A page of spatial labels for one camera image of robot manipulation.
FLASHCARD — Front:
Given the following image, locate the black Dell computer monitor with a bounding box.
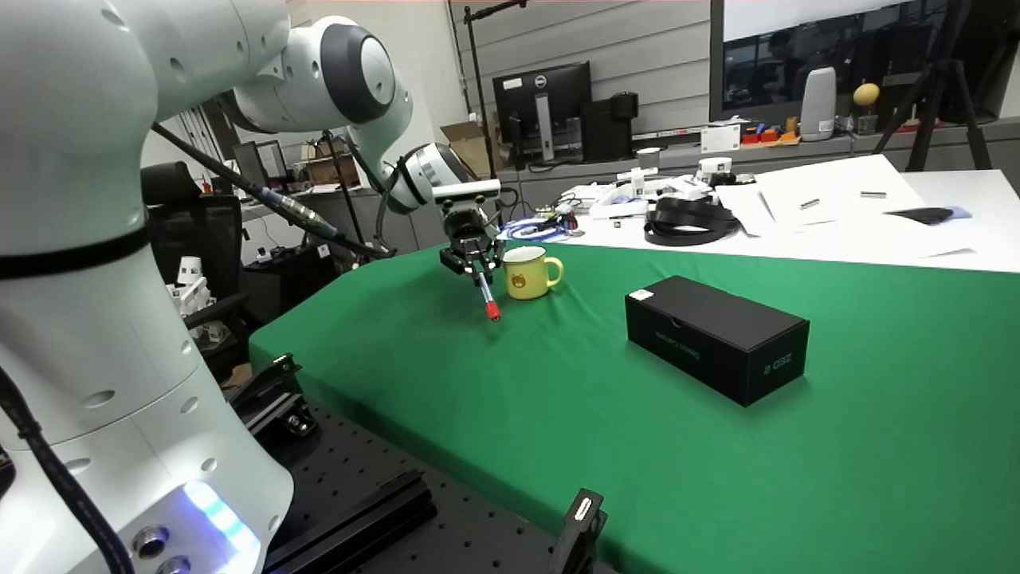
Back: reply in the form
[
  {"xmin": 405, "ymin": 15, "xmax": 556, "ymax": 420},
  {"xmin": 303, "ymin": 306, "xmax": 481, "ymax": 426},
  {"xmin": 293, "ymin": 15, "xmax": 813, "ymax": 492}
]
[{"xmin": 491, "ymin": 57, "xmax": 596, "ymax": 168}]

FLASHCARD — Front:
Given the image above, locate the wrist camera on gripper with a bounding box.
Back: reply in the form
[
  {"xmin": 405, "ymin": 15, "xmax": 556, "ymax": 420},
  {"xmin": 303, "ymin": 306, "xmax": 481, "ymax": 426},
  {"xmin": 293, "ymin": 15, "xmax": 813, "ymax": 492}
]
[{"xmin": 427, "ymin": 174, "xmax": 506, "ymax": 210}]

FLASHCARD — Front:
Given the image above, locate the black frame pole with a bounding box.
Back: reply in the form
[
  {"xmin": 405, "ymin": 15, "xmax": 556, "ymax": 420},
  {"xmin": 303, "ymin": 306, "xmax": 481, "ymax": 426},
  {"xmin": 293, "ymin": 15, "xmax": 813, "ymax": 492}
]
[{"xmin": 462, "ymin": 0, "xmax": 534, "ymax": 145}]

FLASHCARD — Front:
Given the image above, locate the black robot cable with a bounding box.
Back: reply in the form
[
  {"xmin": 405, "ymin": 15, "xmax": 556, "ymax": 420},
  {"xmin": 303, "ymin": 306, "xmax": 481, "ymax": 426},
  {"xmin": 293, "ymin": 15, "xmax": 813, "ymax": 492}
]
[{"xmin": 151, "ymin": 118, "xmax": 400, "ymax": 265}]

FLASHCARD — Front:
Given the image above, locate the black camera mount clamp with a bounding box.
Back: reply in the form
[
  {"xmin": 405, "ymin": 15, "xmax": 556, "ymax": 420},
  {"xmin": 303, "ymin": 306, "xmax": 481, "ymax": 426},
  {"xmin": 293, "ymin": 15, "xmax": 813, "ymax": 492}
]
[{"xmin": 545, "ymin": 483, "xmax": 611, "ymax": 574}]

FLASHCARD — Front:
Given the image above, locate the blue cable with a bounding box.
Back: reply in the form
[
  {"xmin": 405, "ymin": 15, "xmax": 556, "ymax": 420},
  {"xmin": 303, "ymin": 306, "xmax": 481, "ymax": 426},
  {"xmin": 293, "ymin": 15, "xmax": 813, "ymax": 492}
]
[{"xmin": 497, "ymin": 210, "xmax": 585, "ymax": 243}]

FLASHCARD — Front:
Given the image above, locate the black computer tower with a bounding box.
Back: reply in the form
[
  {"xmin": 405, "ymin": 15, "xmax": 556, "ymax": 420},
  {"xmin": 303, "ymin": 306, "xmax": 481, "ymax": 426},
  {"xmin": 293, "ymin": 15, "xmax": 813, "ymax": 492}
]
[{"xmin": 579, "ymin": 89, "xmax": 644, "ymax": 166}]

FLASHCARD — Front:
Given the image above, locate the white grey speaker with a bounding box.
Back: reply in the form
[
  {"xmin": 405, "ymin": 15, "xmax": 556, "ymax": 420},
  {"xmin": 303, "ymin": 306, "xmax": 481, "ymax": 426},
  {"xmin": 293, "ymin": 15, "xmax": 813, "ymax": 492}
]
[{"xmin": 797, "ymin": 65, "xmax": 842, "ymax": 143}]

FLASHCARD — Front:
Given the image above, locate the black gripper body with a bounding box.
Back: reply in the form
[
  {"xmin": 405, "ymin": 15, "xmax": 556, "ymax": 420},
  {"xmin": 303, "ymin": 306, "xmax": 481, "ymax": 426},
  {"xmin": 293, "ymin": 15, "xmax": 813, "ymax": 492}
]
[{"xmin": 437, "ymin": 198, "xmax": 503, "ymax": 271}]

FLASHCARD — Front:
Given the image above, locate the brown cardboard box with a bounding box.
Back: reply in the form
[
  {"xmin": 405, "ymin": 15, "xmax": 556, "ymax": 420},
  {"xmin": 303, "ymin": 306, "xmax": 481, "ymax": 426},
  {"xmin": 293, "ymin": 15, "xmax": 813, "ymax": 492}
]
[{"xmin": 437, "ymin": 116, "xmax": 497, "ymax": 178}]

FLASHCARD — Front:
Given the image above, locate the black office chair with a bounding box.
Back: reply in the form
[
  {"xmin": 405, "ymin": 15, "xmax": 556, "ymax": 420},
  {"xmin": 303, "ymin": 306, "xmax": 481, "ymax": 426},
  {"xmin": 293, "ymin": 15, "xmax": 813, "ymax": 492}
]
[{"xmin": 140, "ymin": 156, "xmax": 248, "ymax": 321}]

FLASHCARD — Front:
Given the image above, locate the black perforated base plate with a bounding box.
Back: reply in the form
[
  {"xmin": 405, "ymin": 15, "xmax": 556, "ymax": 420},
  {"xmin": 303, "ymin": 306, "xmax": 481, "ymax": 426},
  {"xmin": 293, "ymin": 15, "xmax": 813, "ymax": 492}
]
[{"xmin": 236, "ymin": 354, "xmax": 585, "ymax": 574}]

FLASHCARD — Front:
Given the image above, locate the black coiled cable bundle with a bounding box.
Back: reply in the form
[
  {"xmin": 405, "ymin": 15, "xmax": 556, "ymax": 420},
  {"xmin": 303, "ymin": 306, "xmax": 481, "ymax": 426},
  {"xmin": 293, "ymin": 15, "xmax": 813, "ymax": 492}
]
[{"xmin": 642, "ymin": 191, "xmax": 746, "ymax": 249}]

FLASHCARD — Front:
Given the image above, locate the grey marker with red cap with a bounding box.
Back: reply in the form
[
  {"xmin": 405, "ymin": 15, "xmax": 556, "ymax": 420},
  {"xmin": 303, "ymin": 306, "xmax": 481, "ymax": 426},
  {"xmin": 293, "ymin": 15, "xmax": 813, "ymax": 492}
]
[{"xmin": 472, "ymin": 258, "xmax": 506, "ymax": 324}]

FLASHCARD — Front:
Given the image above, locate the black rectangular cardboard box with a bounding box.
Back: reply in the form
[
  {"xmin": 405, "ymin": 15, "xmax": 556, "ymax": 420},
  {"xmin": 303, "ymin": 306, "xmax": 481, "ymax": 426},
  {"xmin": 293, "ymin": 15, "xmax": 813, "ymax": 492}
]
[{"xmin": 621, "ymin": 274, "xmax": 813, "ymax": 410}]

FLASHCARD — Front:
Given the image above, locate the small white box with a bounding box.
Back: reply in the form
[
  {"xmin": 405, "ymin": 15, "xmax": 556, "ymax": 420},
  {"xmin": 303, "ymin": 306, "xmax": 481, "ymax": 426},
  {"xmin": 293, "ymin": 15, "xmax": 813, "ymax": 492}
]
[{"xmin": 697, "ymin": 122, "xmax": 746, "ymax": 156}]

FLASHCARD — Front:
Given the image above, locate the green table cloth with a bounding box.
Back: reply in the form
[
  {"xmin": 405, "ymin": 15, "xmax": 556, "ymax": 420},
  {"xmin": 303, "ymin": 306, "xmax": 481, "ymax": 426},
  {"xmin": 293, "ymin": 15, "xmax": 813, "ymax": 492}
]
[{"xmin": 247, "ymin": 236, "xmax": 1020, "ymax": 574}]

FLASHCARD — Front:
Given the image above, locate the yellow enamel mug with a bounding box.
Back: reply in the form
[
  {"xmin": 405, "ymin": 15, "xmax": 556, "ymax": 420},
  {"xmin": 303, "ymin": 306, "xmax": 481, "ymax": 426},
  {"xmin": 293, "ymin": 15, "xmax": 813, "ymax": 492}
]
[{"xmin": 501, "ymin": 243, "xmax": 569, "ymax": 303}]

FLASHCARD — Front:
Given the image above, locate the black camera tripod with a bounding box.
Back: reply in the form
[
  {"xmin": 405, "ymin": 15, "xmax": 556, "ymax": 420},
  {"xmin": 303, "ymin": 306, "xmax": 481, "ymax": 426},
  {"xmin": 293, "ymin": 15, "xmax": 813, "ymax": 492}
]
[{"xmin": 875, "ymin": 0, "xmax": 1004, "ymax": 174}]

